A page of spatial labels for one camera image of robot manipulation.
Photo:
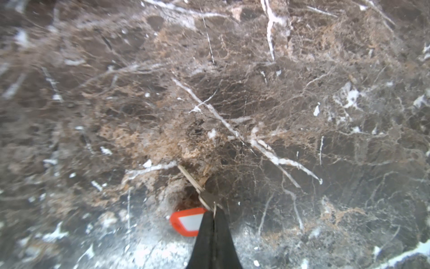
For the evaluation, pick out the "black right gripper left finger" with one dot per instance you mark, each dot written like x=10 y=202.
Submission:
x=202 y=254

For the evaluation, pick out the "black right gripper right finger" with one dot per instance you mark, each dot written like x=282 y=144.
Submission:
x=224 y=252

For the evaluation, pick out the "small red key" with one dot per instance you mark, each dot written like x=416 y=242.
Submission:
x=187 y=222

